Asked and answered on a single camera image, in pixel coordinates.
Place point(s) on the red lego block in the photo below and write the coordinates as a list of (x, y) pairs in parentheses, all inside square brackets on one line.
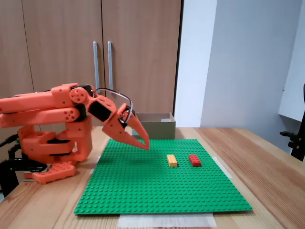
[(195, 160)]

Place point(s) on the long masking tape strip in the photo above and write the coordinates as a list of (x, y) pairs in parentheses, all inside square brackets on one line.
[(166, 220)]

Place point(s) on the yellow lego block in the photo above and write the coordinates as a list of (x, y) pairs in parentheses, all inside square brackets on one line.
[(172, 160)]

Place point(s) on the small masking tape strip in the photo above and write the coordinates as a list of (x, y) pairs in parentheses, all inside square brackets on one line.
[(92, 172)]

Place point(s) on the wooden cabinet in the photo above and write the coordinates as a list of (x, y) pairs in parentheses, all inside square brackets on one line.
[(59, 35)]

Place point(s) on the green lego baseplate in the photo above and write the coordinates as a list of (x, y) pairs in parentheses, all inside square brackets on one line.
[(155, 190)]

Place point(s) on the cardboard box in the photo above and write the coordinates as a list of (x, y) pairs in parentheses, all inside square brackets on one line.
[(159, 130)]

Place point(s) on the black stand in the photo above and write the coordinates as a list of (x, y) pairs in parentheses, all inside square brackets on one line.
[(297, 143)]

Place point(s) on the short masking tape strip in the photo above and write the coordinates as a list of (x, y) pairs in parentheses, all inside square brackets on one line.
[(224, 168)]

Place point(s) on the black table clamp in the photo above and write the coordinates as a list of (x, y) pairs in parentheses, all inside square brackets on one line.
[(9, 164)]

